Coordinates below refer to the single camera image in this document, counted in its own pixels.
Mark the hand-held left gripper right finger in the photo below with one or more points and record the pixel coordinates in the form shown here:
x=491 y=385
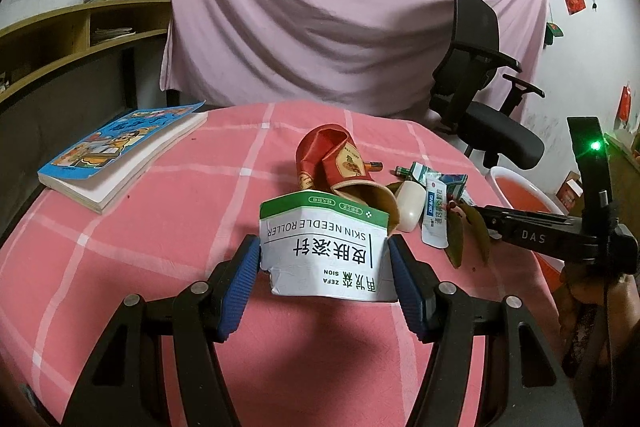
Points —
x=407 y=287

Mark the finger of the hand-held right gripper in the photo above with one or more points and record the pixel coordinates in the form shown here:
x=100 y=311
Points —
x=492 y=219

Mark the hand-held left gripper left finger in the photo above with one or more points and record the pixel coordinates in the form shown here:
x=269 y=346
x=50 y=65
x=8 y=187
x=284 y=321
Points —
x=240 y=287

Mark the green medicine box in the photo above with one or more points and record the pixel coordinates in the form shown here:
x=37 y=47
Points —
x=454 y=183

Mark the white ointment tube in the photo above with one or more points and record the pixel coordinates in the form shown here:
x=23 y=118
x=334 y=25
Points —
x=434 y=217

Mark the white soap bar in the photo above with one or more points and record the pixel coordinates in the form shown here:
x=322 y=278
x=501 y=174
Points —
x=411 y=204

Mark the small green white carton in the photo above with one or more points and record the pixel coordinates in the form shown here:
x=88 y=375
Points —
x=420 y=170

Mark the white green cardboard box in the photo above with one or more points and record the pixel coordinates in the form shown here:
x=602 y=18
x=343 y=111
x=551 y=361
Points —
x=325 y=247

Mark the crushed red paper cup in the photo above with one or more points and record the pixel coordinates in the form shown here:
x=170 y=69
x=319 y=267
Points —
x=325 y=152

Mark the person's right hand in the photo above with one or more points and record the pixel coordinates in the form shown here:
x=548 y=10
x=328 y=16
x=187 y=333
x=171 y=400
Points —
x=575 y=302

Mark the red white carton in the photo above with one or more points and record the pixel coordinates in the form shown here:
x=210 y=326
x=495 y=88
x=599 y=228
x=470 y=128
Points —
x=570 y=192

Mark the wooden cabinet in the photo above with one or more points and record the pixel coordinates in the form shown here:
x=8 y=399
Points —
x=625 y=187

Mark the red hanging ornament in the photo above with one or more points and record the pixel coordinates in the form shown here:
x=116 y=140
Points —
x=625 y=104

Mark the green battery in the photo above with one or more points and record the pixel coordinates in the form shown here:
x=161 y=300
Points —
x=402 y=171

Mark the pink checkered tablecloth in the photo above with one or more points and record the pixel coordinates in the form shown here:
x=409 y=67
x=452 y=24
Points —
x=150 y=232

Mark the orange battery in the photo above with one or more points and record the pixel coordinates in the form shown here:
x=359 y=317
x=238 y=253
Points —
x=373 y=165

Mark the green hanging ornament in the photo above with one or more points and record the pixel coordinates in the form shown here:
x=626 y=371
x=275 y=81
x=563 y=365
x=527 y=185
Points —
x=553 y=32

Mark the blue cartoon book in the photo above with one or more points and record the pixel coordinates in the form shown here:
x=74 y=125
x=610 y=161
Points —
x=120 y=152

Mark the black office chair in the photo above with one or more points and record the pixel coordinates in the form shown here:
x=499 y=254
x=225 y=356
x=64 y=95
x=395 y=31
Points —
x=475 y=22

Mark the pink hanging sheet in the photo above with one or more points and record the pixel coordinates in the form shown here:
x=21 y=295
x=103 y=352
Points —
x=325 y=7

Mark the papers in shelf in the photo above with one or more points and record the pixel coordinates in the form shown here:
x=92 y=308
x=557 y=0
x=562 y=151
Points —
x=111 y=34

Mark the wooden shelf unit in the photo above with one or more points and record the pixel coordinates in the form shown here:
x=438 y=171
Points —
x=50 y=19

